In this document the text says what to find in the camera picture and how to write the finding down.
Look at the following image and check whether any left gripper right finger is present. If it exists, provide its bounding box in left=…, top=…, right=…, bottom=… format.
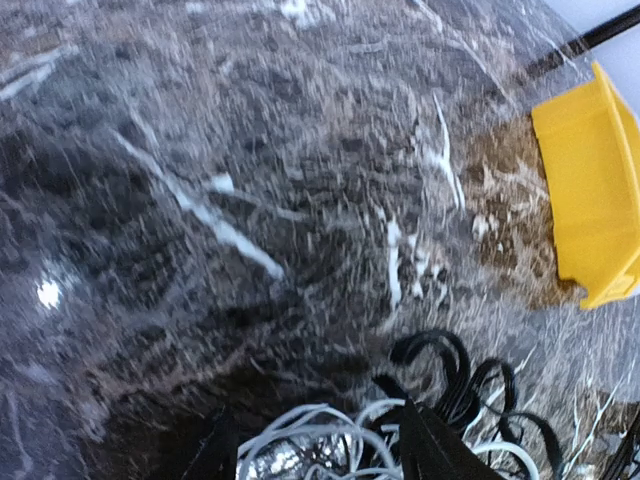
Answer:
left=373, top=374, right=502, bottom=480

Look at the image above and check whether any thick black cable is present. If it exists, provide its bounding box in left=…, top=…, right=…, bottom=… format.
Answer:
left=359, top=329, right=564, bottom=480

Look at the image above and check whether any white cable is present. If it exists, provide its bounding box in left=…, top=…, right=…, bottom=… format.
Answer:
left=234, top=384, right=539, bottom=480

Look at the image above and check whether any right black frame post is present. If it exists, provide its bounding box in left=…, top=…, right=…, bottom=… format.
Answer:
left=525, top=5, right=639, bottom=78

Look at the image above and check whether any yellow bin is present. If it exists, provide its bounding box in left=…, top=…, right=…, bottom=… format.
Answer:
left=531, top=63, right=639, bottom=309

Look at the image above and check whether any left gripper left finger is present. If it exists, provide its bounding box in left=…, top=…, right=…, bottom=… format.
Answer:
left=181, top=407, right=239, bottom=480

